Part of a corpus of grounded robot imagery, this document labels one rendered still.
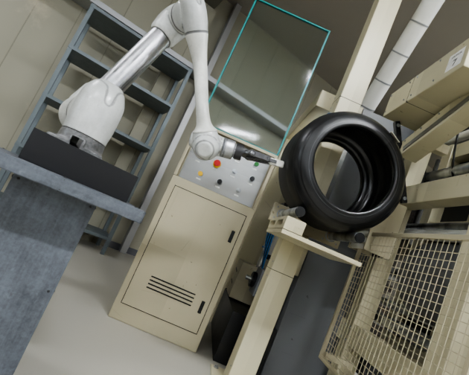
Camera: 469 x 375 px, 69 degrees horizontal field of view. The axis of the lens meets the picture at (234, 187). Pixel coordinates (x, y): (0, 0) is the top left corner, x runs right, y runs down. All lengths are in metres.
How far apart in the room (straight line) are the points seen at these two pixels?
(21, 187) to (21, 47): 3.43
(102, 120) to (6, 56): 3.31
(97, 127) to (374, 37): 1.66
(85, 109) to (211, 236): 1.12
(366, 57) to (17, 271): 1.97
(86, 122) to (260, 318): 1.24
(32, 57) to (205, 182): 2.88
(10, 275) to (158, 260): 1.02
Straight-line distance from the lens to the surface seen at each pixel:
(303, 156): 1.49
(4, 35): 4.57
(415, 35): 2.66
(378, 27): 2.35
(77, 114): 1.26
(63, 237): 1.21
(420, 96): 1.86
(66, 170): 1.17
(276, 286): 1.84
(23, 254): 1.22
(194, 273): 2.07
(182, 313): 2.12
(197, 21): 1.56
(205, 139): 1.34
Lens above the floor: 0.68
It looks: 8 degrees up
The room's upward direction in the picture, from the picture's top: 23 degrees clockwise
